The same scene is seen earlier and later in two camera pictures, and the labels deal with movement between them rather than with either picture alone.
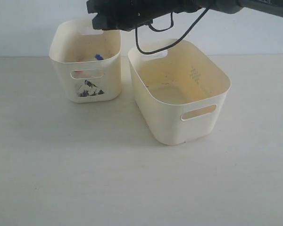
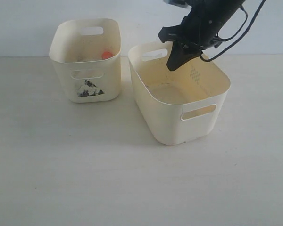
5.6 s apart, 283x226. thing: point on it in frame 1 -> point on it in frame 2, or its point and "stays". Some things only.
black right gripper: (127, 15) -> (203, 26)
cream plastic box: (180, 92) stays
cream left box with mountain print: (88, 60) stays
